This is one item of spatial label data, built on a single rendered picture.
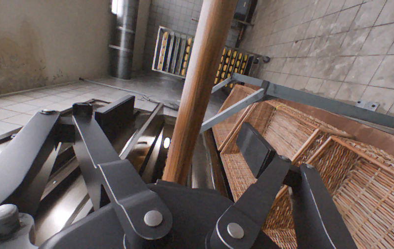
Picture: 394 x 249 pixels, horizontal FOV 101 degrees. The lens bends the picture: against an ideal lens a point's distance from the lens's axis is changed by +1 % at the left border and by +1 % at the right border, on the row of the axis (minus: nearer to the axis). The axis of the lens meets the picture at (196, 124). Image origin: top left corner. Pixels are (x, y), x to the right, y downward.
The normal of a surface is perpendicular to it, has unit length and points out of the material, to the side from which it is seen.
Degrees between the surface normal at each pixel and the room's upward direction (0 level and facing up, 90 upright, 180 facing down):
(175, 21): 90
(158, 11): 90
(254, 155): 0
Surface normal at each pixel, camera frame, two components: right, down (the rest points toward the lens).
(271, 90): 0.03, 0.36
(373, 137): -0.97, -0.22
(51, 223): -0.10, -0.93
